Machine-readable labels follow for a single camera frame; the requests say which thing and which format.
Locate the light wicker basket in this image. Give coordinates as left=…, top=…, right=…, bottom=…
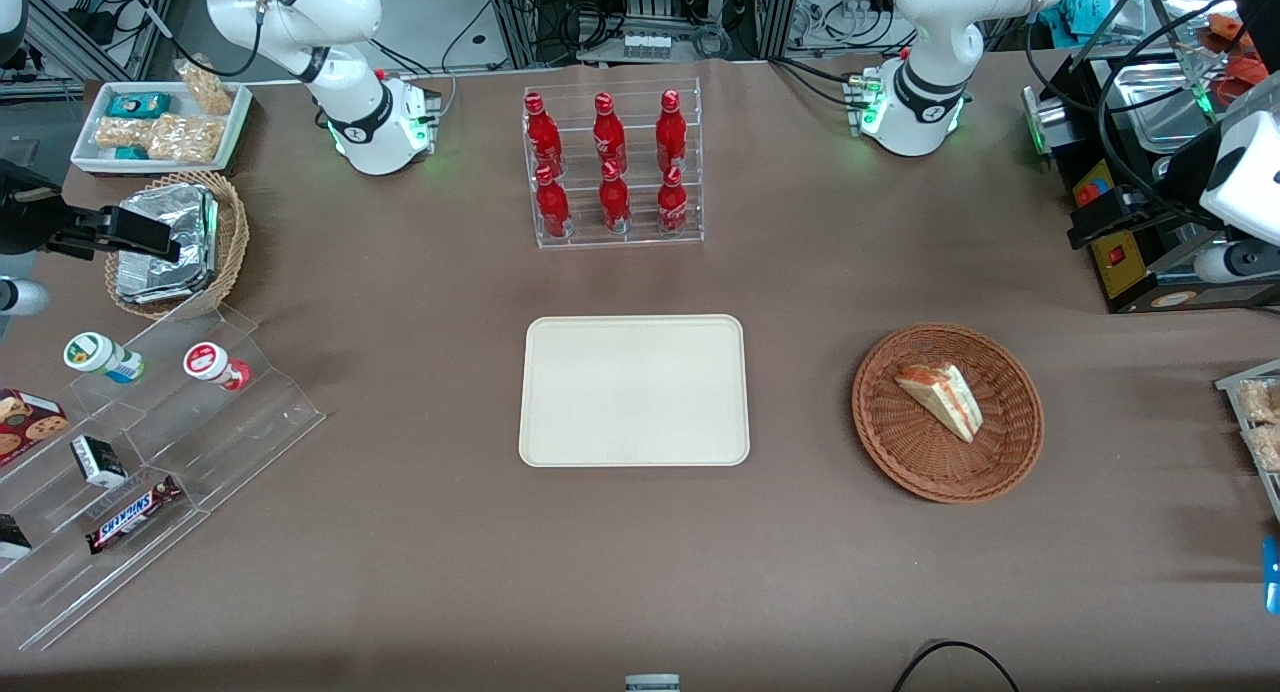
left=105, top=170, right=250, bottom=320

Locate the cream rectangular tray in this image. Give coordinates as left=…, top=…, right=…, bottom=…
left=518, top=314, right=751, bottom=468

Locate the large wrapped rice cracker pack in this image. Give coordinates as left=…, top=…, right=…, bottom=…
left=148, top=114, right=223, bottom=165

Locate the snickers chocolate bar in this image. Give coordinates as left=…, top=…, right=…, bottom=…
left=85, top=475, right=184, bottom=555

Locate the steel food pan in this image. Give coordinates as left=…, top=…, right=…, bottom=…
left=1105, top=60, right=1216, bottom=155

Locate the teal cloth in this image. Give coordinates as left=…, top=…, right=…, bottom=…
left=1040, top=0, right=1126, bottom=38

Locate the green lid yogurt cup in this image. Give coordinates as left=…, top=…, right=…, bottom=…
left=64, top=332, right=145, bottom=385

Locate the silver metal box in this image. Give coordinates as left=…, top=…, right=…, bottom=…
left=1022, top=84, right=1071, bottom=155

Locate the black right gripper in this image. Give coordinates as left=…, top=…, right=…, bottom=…
left=0, top=160, right=183, bottom=265

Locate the red cola bottle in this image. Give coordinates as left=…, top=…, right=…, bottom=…
left=535, top=164, right=572, bottom=239
left=656, top=90, right=689, bottom=171
left=525, top=92, right=563, bottom=175
left=657, top=165, right=689, bottom=237
left=593, top=92, right=628, bottom=173
left=599, top=160, right=632, bottom=235

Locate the small black white box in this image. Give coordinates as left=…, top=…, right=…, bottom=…
left=70, top=435, right=128, bottom=489

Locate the teal snack box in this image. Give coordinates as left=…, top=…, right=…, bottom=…
left=107, top=92, right=171, bottom=120

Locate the triangular sandwich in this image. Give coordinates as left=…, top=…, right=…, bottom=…
left=893, top=362, right=985, bottom=444

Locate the grey tray with snacks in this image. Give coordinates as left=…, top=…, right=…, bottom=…
left=1215, top=360, right=1280, bottom=523

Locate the brown round wicker basket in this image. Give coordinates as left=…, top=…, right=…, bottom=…
left=851, top=322, right=1045, bottom=504

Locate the silver foil package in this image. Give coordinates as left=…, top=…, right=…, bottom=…
left=116, top=184, right=219, bottom=305

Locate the red cookie box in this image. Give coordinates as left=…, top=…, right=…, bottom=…
left=0, top=388, right=69, bottom=468

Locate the white rectangular snack tray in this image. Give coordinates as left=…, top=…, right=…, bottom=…
left=70, top=80, right=253, bottom=173

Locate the black floor cable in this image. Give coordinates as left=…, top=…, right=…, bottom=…
left=892, top=640, right=1021, bottom=692

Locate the small wrapped rice cracker pack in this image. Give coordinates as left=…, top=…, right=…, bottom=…
left=95, top=117, right=151, bottom=151

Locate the clear bag of nuts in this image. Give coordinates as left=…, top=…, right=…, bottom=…
left=175, top=60, right=233, bottom=116

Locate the red lid yogurt cup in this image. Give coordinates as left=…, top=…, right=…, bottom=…
left=183, top=342, right=252, bottom=392

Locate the clear acrylic bottle rack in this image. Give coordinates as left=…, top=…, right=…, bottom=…
left=522, top=77, right=705, bottom=250

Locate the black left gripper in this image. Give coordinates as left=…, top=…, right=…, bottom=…
left=1067, top=127, right=1233, bottom=250

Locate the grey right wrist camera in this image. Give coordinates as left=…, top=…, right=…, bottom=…
left=0, top=277, right=51, bottom=318

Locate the clear acrylic stepped shelf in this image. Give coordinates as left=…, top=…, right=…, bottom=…
left=0, top=302, right=326, bottom=653

